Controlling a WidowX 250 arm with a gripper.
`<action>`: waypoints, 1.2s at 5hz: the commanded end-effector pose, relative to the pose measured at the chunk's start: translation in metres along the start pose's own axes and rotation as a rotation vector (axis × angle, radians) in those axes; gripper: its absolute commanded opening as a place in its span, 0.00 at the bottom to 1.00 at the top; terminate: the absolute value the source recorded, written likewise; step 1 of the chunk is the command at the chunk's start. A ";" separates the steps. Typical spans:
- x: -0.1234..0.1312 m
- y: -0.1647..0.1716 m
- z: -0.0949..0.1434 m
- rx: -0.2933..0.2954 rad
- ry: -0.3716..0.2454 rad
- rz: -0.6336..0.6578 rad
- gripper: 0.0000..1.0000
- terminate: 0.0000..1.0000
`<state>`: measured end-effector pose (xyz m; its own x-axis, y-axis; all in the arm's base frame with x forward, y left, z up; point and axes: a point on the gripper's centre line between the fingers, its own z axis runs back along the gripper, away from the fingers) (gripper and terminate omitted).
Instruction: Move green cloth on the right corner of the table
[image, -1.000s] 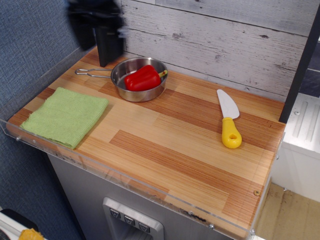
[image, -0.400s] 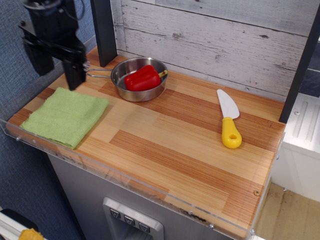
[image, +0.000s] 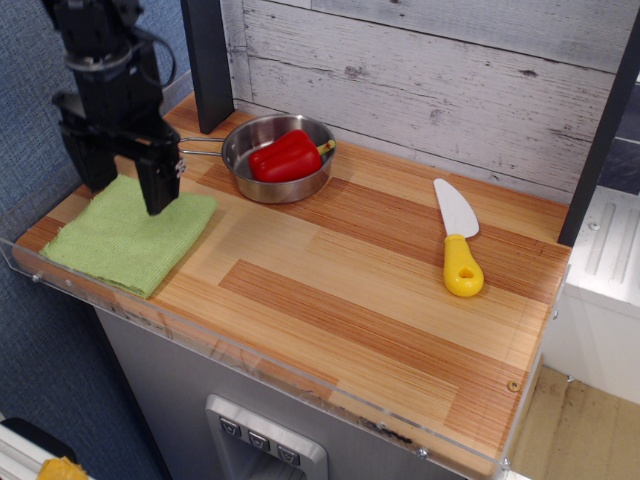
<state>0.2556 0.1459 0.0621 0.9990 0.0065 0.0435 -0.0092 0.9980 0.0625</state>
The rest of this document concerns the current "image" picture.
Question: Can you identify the clear acrylic table guard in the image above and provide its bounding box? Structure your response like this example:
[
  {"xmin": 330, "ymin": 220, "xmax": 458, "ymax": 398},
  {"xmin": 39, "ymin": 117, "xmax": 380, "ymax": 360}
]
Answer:
[{"xmin": 0, "ymin": 69, "xmax": 574, "ymax": 476}]

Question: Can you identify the small steel pan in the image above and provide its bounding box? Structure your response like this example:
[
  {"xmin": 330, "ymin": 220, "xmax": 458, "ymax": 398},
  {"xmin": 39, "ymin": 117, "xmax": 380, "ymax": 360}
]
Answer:
[{"xmin": 177, "ymin": 113, "xmax": 337, "ymax": 205}]

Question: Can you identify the left dark grey post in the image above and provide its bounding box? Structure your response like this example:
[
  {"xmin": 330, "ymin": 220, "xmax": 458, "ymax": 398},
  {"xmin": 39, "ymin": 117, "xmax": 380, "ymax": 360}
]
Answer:
[{"xmin": 181, "ymin": 0, "xmax": 235, "ymax": 134}]

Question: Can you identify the yellow handled toy knife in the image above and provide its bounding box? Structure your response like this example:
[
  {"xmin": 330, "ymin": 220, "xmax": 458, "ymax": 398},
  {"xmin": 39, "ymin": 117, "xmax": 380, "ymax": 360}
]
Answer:
[{"xmin": 433, "ymin": 178, "xmax": 484, "ymax": 298}]

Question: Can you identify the grey toy fridge cabinet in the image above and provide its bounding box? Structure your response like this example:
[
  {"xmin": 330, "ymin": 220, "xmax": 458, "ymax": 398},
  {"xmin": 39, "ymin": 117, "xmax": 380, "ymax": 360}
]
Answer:
[{"xmin": 97, "ymin": 310, "xmax": 459, "ymax": 479}]

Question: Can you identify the green cloth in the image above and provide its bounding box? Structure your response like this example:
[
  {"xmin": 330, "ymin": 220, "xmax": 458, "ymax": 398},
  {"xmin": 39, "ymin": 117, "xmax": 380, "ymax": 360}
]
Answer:
[{"xmin": 40, "ymin": 175, "xmax": 217, "ymax": 299}]

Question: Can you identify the dark grey post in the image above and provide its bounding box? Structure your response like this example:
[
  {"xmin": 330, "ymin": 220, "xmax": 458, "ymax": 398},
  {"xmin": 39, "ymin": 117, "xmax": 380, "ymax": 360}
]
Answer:
[
  {"xmin": 558, "ymin": 9, "xmax": 639, "ymax": 247},
  {"xmin": 181, "ymin": 0, "xmax": 235, "ymax": 134}
]

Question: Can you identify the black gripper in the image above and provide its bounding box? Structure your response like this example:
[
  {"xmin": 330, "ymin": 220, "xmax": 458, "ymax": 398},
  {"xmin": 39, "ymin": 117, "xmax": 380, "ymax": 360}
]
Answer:
[{"xmin": 53, "ymin": 44, "xmax": 181, "ymax": 216}]

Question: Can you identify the right dark grey post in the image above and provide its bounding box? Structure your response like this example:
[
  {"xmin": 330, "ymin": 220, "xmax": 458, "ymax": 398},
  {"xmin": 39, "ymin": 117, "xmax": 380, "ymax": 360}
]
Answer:
[{"xmin": 558, "ymin": 9, "xmax": 639, "ymax": 247}]

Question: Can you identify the silver dispenser button panel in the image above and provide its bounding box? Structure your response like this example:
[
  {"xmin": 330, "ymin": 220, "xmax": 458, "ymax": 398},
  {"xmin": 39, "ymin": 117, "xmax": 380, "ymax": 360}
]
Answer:
[{"xmin": 205, "ymin": 394, "xmax": 329, "ymax": 479}]

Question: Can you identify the red toy bell pepper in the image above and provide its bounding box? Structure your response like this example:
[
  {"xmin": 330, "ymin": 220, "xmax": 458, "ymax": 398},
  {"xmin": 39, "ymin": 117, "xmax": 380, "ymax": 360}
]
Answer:
[{"xmin": 249, "ymin": 130, "xmax": 336, "ymax": 183}]

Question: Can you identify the white toy sink unit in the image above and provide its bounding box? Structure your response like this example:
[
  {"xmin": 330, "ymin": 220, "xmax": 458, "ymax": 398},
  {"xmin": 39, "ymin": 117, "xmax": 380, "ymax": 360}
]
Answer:
[{"xmin": 542, "ymin": 186, "xmax": 639, "ymax": 403}]

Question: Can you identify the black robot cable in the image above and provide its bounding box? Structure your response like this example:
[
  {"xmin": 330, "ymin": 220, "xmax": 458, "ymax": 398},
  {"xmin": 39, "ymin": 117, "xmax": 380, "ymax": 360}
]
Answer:
[{"xmin": 133, "ymin": 27, "xmax": 179, "ymax": 91}]

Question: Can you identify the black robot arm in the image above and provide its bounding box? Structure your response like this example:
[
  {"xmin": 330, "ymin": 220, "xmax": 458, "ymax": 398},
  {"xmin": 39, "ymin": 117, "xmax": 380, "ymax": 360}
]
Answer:
[{"xmin": 44, "ymin": 1, "xmax": 181, "ymax": 215}]

